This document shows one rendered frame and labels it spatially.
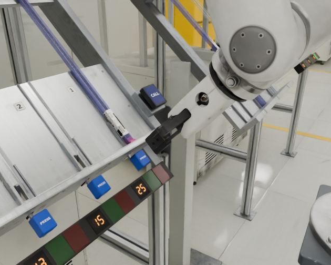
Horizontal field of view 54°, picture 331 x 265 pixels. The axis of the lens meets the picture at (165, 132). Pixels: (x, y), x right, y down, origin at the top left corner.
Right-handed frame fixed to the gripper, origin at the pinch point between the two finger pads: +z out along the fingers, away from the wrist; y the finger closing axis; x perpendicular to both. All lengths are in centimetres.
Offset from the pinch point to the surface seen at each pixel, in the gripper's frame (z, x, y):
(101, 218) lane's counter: 11.1, -4.3, -13.4
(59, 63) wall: 167, 125, 134
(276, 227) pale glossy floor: 54, -55, 81
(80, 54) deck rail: 13.6, 28.1, 8.0
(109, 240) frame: 53, -10, 10
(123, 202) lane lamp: 11.1, -4.4, -8.2
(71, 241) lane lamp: 11.1, -4.4, -19.7
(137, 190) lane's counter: 11.2, -4.1, -4.1
